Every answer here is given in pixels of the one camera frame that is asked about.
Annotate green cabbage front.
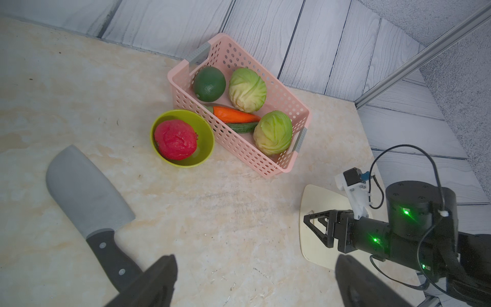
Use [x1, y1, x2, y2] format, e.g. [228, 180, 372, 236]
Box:
[253, 111, 293, 156]

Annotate dark green avocado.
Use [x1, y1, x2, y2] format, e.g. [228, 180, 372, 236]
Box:
[193, 67, 226, 102]

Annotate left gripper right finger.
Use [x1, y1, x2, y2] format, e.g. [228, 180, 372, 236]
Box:
[335, 255, 410, 307]

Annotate cream plastic cutting board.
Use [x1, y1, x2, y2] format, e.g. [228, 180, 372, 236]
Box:
[298, 184, 369, 271]

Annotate green cabbage rear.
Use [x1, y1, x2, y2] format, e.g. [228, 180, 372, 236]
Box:
[228, 68, 267, 113]

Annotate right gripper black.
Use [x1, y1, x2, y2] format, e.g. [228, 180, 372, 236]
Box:
[304, 210, 356, 253]

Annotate orange carrot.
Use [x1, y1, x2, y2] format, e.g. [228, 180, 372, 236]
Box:
[205, 105, 261, 124]

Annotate green cucumber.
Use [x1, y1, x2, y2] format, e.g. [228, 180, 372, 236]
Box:
[227, 122, 259, 134]

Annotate cleaver knife black handle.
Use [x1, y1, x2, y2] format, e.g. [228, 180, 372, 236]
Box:
[46, 145, 143, 292]

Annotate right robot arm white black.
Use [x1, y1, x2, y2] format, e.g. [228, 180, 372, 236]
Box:
[303, 181, 490, 306]

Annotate pink perforated plastic basket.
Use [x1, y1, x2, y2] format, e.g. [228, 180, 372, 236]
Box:
[168, 33, 312, 178]

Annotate red pink fruit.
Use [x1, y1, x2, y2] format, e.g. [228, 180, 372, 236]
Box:
[153, 120, 198, 161]

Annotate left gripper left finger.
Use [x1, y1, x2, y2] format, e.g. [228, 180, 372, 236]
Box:
[106, 255, 178, 307]

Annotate lime green bowl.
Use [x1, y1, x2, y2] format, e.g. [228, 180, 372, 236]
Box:
[150, 109, 215, 168]

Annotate right aluminium frame post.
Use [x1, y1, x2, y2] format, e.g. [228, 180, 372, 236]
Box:
[354, 3, 490, 109]

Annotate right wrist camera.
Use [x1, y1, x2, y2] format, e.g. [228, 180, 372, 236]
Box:
[334, 168, 372, 220]

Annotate green cabbage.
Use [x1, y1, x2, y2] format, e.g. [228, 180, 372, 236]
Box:
[228, 68, 267, 113]
[253, 111, 293, 156]

